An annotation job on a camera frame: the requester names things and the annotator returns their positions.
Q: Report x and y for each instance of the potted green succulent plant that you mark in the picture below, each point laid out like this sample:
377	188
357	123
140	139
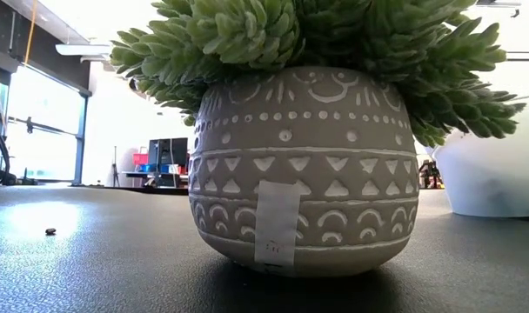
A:
303	174

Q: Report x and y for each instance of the white tape label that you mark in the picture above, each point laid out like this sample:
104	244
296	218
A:
276	221

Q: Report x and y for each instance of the black computer monitor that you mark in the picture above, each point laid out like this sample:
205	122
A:
168	152

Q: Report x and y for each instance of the blue storage bin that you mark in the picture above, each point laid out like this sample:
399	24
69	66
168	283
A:
153	168

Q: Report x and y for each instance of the red storage bin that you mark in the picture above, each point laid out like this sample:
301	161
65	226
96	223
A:
139	159

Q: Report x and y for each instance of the cluttered work desk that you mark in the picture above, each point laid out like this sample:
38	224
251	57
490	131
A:
134	174

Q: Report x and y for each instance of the thin black tripod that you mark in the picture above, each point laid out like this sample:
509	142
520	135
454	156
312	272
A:
115	169

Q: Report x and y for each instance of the distant dark equipment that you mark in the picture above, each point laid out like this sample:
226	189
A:
429	174

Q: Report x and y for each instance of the blue steel column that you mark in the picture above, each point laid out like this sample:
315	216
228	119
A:
79	139

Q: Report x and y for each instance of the black table mat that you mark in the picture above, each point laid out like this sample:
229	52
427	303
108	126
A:
116	269

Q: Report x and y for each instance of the long white light fixture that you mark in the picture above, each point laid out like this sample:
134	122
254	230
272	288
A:
82	49

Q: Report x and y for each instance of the white plastic bucket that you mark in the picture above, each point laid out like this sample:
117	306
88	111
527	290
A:
486	174

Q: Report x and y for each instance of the small black crumb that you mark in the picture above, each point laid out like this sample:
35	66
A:
50	231

